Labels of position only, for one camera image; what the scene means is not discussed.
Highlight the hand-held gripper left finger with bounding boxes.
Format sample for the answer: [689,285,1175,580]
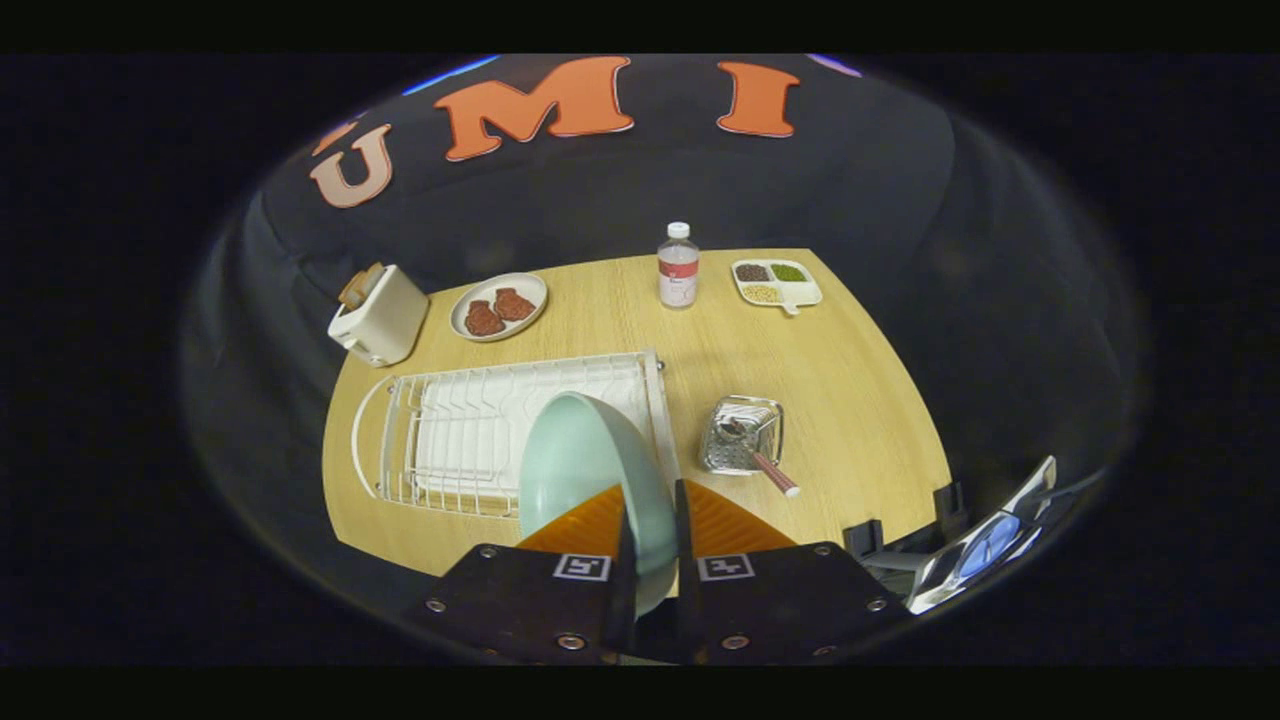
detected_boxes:
[405,483,638,667]

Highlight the small metal mesh basket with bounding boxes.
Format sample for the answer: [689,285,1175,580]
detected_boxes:
[699,395,785,476]

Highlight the beige plate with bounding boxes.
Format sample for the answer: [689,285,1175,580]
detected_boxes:
[450,272,549,343]

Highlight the white wire dish rack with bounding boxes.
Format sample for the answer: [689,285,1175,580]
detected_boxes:
[350,349,681,519]

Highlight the toast slice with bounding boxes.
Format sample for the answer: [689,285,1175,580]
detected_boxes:
[338,262,385,308]

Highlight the silver tablet device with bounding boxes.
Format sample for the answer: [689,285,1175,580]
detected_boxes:
[905,456,1059,615]

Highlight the spoon with reddish handle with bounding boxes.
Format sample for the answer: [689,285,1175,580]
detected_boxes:
[718,415,801,499]

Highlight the white divided snack tray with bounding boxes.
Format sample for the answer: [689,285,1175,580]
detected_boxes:
[731,259,823,316]

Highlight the light green plate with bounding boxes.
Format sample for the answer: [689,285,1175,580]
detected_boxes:
[518,391,681,619]

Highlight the cream toaster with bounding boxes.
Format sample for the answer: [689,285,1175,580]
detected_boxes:
[328,264,431,368]

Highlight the clear bottle with red label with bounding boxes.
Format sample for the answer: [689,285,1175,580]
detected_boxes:
[657,222,700,310]

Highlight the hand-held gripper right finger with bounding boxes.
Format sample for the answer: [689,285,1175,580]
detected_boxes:
[675,478,913,667]

